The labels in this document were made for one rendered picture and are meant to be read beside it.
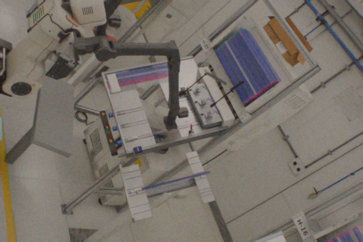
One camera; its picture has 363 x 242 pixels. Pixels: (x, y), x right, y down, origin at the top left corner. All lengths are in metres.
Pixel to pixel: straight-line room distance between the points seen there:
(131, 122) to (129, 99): 0.20
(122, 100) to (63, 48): 0.92
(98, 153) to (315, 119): 2.12
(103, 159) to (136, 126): 0.64
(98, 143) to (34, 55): 1.27
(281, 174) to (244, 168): 0.44
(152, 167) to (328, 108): 1.95
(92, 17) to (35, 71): 0.42
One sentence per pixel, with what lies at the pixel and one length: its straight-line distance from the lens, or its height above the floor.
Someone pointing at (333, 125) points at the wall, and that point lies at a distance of 3.71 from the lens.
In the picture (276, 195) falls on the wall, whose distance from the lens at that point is 3.81.
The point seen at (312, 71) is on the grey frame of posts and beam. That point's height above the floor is 1.85.
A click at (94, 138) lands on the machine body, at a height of 0.16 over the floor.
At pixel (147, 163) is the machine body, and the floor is 0.61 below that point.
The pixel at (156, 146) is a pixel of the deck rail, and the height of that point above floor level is 0.85.
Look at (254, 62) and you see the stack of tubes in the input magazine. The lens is 2.42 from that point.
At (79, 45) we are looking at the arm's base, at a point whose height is 1.21.
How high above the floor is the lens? 2.01
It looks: 25 degrees down
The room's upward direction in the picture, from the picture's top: 52 degrees clockwise
